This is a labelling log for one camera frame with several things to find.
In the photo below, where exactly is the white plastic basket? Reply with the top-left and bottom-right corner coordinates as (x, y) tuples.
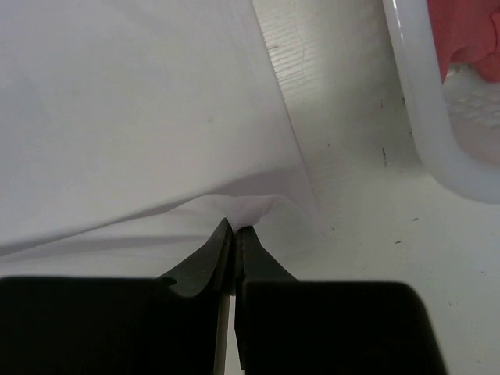
(384, 1), (499, 205)

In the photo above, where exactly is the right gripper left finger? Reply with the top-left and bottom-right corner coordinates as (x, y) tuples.
(158, 219), (233, 298)

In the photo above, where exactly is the pink t shirt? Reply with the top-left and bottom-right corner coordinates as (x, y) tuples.
(427, 0), (499, 83)

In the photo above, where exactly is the white t shirt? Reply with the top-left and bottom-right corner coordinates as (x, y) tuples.
(1, 1), (320, 277)

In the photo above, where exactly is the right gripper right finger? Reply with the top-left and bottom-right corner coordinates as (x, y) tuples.
(235, 227), (297, 284)

